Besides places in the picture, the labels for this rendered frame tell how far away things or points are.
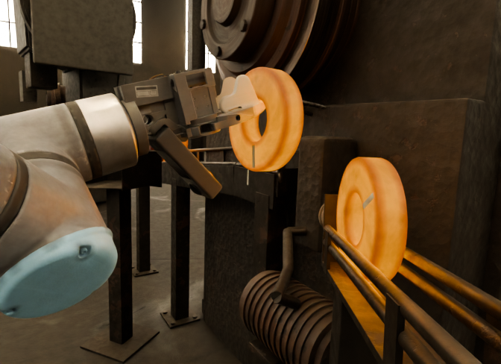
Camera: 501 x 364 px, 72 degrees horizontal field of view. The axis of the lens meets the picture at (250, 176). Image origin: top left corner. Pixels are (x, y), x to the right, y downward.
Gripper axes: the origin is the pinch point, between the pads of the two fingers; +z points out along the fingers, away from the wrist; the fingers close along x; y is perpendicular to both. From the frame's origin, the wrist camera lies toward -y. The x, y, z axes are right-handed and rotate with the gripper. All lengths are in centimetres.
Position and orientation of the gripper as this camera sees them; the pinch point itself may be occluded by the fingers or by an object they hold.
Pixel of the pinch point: (262, 107)
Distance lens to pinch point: 53.4
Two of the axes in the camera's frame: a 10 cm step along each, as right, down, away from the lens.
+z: 8.2, -3.3, 4.7
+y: -2.0, -9.3, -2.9
